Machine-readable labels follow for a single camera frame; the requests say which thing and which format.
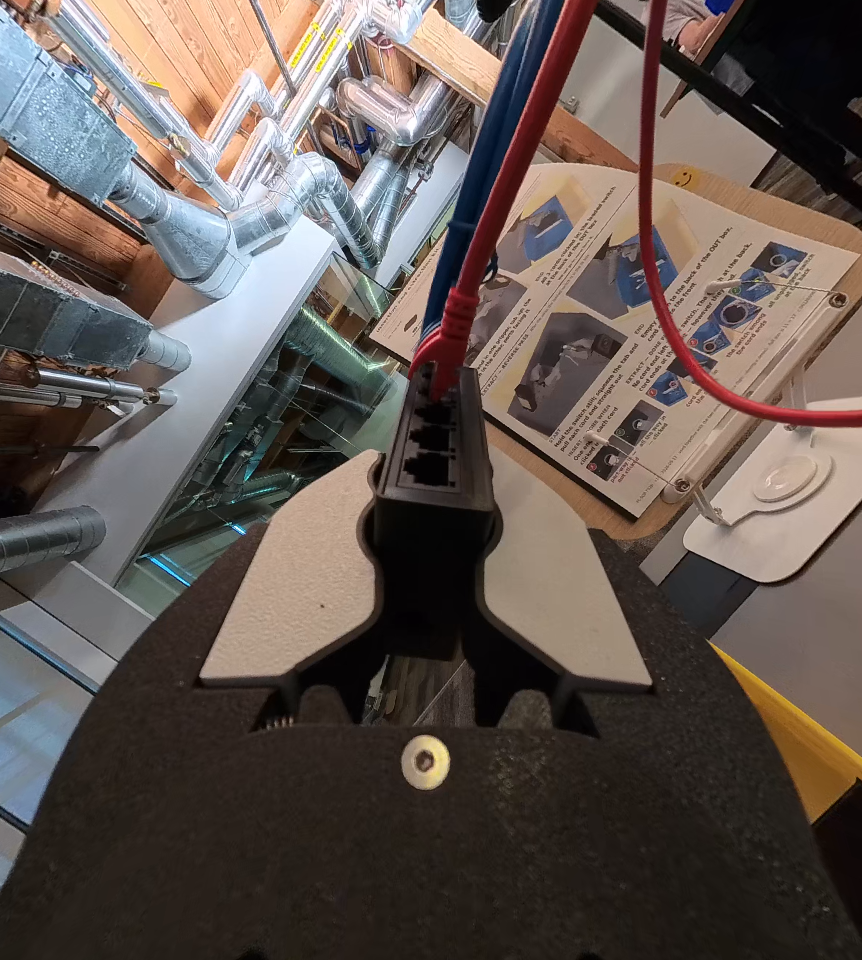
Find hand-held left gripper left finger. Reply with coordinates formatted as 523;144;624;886
199;450;388;726

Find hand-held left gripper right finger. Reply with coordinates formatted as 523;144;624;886
463;465;654;726

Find wooden beam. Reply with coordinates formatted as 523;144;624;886
401;11;638;174

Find white stand base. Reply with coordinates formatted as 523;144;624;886
682;393;862;585

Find red ethernet cable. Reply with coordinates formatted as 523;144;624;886
410;0;862;496

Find blue ethernet cable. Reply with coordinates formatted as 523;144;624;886
419;0;567;346

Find printed instruction sheet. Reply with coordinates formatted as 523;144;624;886
369;161;861;519

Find silver ventilation ducts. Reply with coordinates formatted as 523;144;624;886
0;0;477;594

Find yellow plastic bin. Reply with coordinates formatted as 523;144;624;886
712;641;862;960

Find black ethernet switch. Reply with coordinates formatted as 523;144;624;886
371;366;498;661

